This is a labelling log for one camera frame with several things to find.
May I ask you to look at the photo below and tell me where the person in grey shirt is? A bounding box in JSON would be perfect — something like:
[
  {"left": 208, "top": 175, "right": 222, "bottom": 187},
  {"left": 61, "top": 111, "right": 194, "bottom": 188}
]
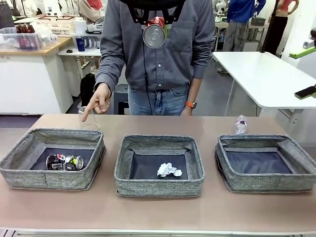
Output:
[{"left": 95, "top": 0, "right": 217, "bottom": 116}]

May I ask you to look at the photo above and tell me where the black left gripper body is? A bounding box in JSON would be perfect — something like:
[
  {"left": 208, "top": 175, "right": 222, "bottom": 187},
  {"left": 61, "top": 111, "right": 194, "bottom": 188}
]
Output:
[{"left": 118, "top": 0, "right": 186, "bottom": 9}]

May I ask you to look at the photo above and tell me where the black wire basket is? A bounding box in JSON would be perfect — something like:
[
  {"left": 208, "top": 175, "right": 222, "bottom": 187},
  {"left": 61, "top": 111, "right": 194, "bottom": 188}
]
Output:
[{"left": 250, "top": 17, "right": 267, "bottom": 26}]

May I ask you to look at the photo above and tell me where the black woven bag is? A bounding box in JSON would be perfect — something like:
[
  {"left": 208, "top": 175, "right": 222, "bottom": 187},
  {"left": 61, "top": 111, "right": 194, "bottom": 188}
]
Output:
[{"left": 0, "top": 0, "right": 15, "bottom": 30}]

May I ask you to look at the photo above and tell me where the white plastic crate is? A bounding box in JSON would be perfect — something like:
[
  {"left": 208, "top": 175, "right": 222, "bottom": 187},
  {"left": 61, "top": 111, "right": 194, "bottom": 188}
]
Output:
[{"left": 37, "top": 21, "right": 76, "bottom": 38}]

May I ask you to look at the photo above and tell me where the clear plastic storage box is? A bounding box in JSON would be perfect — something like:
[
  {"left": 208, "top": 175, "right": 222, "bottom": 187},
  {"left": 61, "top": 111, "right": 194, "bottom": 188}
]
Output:
[{"left": 0, "top": 26, "right": 46, "bottom": 51}]

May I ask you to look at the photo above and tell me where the grey plastic stool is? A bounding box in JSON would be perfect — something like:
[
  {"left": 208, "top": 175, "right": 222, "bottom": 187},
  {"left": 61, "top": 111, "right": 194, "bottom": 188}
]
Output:
[{"left": 113, "top": 83, "right": 130, "bottom": 115}]

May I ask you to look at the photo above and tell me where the brown bottles pack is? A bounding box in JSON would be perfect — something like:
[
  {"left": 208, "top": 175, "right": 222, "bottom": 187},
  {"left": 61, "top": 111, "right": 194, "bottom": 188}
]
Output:
[{"left": 16, "top": 24, "right": 35, "bottom": 34}]

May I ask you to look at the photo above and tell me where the white black sneaker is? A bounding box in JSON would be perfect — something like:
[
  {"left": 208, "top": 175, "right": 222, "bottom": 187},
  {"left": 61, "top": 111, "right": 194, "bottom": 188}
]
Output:
[{"left": 85, "top": 17, "right": 105, "bottom": 34}]

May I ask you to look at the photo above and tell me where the white low desk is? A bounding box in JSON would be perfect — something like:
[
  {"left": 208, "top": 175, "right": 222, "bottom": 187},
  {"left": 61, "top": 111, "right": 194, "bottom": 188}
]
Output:
[{"left": 58, "top": 46, "right": 102, "bottom": 79}]

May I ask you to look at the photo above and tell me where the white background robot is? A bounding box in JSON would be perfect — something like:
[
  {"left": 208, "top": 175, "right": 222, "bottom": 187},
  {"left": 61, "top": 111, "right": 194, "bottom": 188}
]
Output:
[{"left": 214, "top": 0, "right": 229, "bottom": 24}]

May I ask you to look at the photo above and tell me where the clear plastic bottle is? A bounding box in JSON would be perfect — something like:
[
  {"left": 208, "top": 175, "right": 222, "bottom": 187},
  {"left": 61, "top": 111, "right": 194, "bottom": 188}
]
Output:
[{"left": 234, "top": 115, "right": 248, "bottom": 135}]

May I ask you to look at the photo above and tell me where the clear plastic cup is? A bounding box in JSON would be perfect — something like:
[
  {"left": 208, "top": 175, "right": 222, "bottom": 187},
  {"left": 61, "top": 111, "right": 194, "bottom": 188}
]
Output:
[{"left": 78, "top": 106, "right": 101, "bottom": 131}]

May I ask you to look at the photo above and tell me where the mannequin in red top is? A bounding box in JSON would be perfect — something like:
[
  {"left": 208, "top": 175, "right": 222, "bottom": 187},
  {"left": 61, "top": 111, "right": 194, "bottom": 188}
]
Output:
[{"left": 261, "top": 0, "right": 301, "bottom": 56}]

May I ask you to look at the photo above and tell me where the crushed black can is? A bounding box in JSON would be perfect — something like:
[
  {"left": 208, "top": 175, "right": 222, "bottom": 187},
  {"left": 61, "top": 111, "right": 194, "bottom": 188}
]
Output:
[{"left": 46, "top": 154, "right": 84, "bottom": 171}]

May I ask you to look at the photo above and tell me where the black backpack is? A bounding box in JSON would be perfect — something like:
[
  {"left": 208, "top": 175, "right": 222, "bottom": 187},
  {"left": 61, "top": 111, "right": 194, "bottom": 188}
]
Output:
[{"left": 80, "top": 73, "right": 99, "bottom": 108}]

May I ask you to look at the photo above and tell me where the white paper ball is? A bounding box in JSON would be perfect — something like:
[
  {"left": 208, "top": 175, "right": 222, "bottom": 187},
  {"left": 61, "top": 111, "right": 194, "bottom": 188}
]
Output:
[{"left": 157, "top": 161, "right": 183, "bottom": 178}]

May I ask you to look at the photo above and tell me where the grey fabric basket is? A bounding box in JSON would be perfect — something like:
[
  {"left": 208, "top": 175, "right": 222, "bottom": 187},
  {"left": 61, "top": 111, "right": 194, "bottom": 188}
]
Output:
[
  {"left": 215, "top": 134, "right": 316, "bottom": 193},
  {"left": 0, "top": 127, "right": 106, "bottom": 191},
  {"left": 114, "top": 134, "right": 205, "bottom": 198}
]

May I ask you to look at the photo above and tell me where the thin black shirt cable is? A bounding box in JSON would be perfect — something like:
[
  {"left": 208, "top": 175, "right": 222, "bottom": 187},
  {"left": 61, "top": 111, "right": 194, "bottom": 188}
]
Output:
[{"left": 142, "top": 27, "right": 155, "bottom": 116}]

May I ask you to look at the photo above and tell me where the blue bottle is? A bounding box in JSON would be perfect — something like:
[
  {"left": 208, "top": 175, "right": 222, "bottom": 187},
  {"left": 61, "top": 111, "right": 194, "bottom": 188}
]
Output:
[{"left": 75, "top": 36, "right": 86, "bottom": 52}]

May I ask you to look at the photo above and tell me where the white jar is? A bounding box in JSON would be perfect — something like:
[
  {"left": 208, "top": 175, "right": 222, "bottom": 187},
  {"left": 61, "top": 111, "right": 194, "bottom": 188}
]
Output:
[{"left": 74, "top": 19, "right": 87, "bottom": 35}]

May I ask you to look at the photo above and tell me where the crushed red can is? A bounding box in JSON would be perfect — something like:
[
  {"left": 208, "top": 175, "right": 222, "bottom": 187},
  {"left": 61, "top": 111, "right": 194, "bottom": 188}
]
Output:
[{"left": 142, "top": 16, "right": 166, "bottom": 48}]

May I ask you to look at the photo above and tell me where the person's right hand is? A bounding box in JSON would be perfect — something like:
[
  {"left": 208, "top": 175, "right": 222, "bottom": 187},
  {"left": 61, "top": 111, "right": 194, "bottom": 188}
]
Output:
[{"left": 81, "top": 85, "right": 112, "bottom": 122}]

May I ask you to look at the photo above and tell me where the person's left forearm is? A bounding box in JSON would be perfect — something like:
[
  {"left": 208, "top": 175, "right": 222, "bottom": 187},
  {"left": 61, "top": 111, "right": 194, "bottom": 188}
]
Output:
[{"left": 187, "top": 74, "right": 205, "bottom": 103}]

